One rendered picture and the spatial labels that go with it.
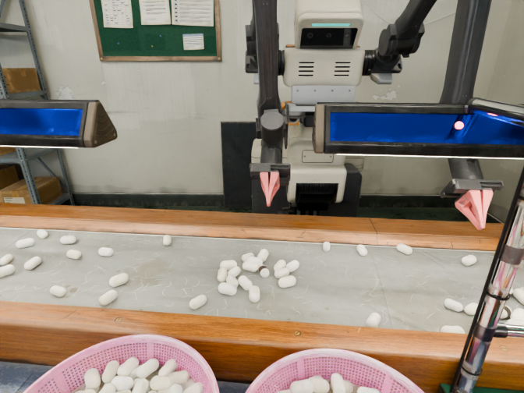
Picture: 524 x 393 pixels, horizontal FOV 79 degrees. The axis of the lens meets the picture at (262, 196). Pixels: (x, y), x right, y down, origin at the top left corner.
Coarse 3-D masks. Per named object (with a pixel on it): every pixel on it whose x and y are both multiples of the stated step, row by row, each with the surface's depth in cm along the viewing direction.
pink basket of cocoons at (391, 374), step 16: (304, 352) 47; (320, 352) 47; (336, 352) 47; (352, 352) 47; (272, 368) 44; (288, 368) 46; (304, 368) 47; (320, 368) 47; (336, 368) 47; (352, 368) 47; (368, 368) 46; (384, 368) 45; (256, 384) 42; (272, 384) 45; (288, 384) 46; (368, 384) 46; (384, 384) 45; (400, 384) 43
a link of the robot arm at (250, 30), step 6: (252, 0) 81; (252, 6) 85; (252, 18) 91; (252, 24) 91; (246, 30) 94; (252, 30) 92; (246, 36) 94; (252, 36) 93; (246, 42) 96; (252, 42) 96; (246, 48) 97; (252, 48) 97; (252, 54) 99
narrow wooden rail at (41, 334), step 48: (0, 336) 54; (48, 336) 53; (96, 336) 52; (192, 336) 50; (240, 336) 50; (288, 336) 50; (336, 336) 50; (384, 336) 50; (432, 336) 50; (432, 384) 49; (480, 384) 48
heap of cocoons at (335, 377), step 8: (320, 376) 47; (336, 376) 46; (296, 384) 45; (304, 384) 45; (312, 384) 45; (320, 384) 45; (328, 384) 45; (336, 384) 45; (344, 384) 45; (352, 384) 47; (280, 392) 45; (288, 392) 45; (296, 392) 44; (304, 392) 44; (312, 392) 46; (320, 392) 45; (328, 392) 46; (336, 392) 44; (344, 392) 44; (352, 392) 46; (360, 392) 44; (368, 392) 44; (376, 392) 44
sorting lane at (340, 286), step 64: (0, 256) 76; (64, 256) 76; (128, 256) 76; (192, 256) 76; (256, 256) 76; (320, 256) 76; (384, 256) 76; (448, 256) 76; (320, 320) 57; (384, 320) 57; (448, 320) 57
